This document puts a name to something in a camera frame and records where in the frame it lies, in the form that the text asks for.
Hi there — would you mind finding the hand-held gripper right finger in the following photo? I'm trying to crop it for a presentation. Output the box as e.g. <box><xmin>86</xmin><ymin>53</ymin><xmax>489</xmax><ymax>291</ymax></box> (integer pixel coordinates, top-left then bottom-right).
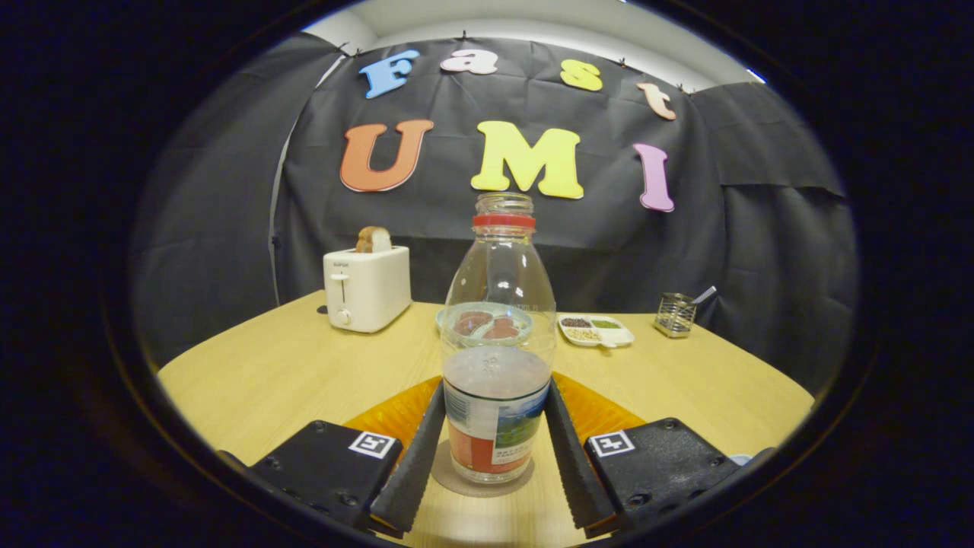
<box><xmin>544</xmin><ymin>373</ymin><xmax>773</xmax><ymax>537</ymax></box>

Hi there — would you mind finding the white divided dish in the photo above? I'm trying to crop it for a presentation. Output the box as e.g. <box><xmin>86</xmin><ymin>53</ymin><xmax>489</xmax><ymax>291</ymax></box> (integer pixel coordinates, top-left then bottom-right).
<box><xmin>558</xmin><ymin>314</ymin><xmax>635</xmax><ymax>349</ymax></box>

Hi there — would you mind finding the pale green plate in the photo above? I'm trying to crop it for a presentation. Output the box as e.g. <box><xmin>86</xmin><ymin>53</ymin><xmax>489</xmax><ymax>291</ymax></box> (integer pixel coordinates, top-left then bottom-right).
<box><xmin>435</xmin><ymin>302</ymin><xmax>533</xmax><ymax>343</ymax></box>

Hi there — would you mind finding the round brown coaster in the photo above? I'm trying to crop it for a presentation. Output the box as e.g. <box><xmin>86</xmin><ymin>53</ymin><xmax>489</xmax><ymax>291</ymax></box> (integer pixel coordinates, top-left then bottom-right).
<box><xmin>431</xmin><ymin>438</ymin><xmax>536</xmax><ymax>499</ymax></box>

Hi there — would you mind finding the clear plastic juice bottle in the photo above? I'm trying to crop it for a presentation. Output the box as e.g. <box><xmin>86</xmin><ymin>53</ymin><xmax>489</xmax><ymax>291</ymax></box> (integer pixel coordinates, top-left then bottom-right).
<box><xmin>441</xmin><ymin>192</ymin><xmax>557</xmax><ymax>485</ymax></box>

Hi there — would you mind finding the black backdrop cloth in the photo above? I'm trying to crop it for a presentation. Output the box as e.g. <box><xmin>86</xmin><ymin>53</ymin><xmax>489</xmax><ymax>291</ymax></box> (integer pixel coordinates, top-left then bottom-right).
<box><xmin>129</xmin><ymin>32</ymin><xmax>861</xmax><ymax>397</ymax></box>

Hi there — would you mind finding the white toaster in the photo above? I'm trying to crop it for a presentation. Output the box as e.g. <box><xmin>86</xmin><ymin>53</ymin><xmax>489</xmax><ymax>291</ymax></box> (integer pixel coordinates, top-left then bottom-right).
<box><xmin>323</xmin><ymin>245</ymin><xmax>413</xmax><ymax>334</ymax></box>

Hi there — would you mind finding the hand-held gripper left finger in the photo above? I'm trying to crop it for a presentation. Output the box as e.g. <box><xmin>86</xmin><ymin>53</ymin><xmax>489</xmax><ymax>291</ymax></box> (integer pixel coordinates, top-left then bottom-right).
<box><xmin>217</xmin><ymin>377</ymin><xmax>447</xmax><ymax>537</ymax></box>

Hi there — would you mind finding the bread slice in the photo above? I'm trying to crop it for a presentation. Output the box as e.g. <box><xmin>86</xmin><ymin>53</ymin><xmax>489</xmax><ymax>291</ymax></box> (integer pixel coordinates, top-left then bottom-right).
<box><xmin>355</xmin><ymin>225</ymin><xmax>393</xmax><ymax>254</ymax></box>

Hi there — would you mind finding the wooden table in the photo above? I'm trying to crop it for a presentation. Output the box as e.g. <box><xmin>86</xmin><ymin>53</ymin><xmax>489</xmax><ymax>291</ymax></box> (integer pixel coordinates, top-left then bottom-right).
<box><xmin>156</xmin><ymin>289</ymin><xmax>815</xmax><ymax>545</ymax></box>

